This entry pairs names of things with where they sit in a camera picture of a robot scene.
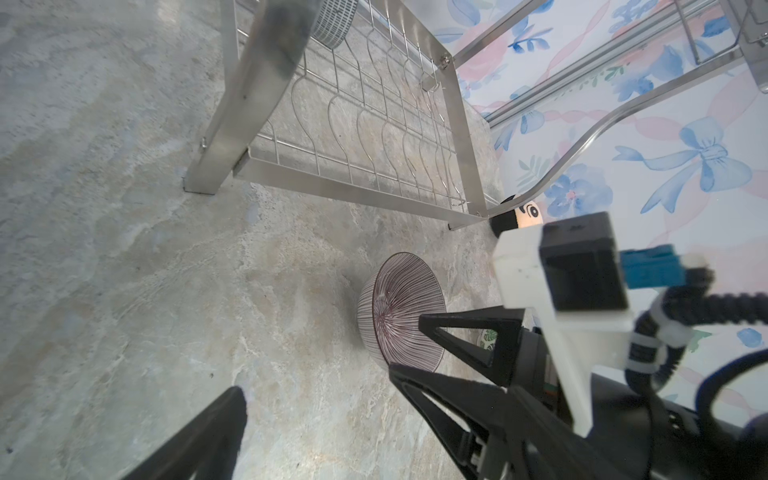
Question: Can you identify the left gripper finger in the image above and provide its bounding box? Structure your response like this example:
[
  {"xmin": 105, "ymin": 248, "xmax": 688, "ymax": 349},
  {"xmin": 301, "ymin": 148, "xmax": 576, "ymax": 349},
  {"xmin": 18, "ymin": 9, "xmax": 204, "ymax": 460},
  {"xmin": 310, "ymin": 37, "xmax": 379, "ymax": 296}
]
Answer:
[{"xmin": 126, "ymin": 386, "xmax": 247, "ymax": 479}]

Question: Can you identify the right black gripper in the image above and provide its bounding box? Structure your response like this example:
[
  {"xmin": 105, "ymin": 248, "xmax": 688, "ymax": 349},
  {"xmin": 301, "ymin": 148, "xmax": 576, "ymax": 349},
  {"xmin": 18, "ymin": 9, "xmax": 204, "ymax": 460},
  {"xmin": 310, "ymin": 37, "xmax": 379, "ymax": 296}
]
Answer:
[{"xmin": 389, "ymin": 306, "xmax": 767, "ymax": 479}]

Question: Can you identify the pink purple glass bowl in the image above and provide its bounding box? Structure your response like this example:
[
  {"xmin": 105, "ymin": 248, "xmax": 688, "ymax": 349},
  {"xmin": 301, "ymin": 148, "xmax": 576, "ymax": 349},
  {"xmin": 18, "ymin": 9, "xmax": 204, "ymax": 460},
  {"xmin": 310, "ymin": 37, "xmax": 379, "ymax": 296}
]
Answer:
[{"xmin": 356, "ymin": 252, "xmax": 446, "ymax": 372}]

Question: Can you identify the stainless steel dish rack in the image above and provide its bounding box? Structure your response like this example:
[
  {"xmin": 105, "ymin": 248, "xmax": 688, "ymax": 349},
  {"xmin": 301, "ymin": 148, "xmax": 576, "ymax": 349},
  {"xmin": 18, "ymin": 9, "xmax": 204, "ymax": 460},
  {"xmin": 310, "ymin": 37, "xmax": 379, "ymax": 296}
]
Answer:
[{"xmin": 184, "ymin": 1, "xmax": 767, "ymax": 236}]

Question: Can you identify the green leaf pattern bowl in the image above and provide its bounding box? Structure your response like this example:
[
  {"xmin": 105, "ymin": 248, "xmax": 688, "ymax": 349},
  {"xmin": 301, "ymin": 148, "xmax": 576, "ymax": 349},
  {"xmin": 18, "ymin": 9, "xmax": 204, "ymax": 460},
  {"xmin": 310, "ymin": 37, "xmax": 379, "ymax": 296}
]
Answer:
[{"xmin": 478, "ymin": 329, "xmax": 498, "ymax": 351}]

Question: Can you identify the plush doll pink shirt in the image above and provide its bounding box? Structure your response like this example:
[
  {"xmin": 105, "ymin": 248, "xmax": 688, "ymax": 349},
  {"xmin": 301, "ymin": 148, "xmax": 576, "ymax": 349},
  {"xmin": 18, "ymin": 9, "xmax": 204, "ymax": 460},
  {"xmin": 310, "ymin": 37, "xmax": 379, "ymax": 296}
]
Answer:
[{"xmin": 489, "ymin": 201, "xmax": 543, "ymax": 238}]

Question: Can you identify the black corrugated cable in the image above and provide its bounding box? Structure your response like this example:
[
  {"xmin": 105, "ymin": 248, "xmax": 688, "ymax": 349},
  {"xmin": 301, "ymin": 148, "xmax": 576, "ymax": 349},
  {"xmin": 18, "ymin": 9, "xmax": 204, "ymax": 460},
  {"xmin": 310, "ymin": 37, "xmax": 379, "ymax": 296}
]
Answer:
[{"xmin": 623, "ymin": 281, "xmax": 768, "ymax": 480}]

